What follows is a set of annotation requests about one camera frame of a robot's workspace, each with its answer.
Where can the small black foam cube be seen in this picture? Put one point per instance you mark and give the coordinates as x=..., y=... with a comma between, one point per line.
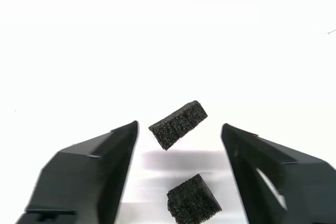
x=193, y=201

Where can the elongated black foam block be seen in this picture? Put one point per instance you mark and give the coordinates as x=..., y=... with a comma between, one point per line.
x=178, y=125

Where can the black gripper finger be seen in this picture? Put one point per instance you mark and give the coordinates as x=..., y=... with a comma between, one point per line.
x=86, y=182
x=294, y=190

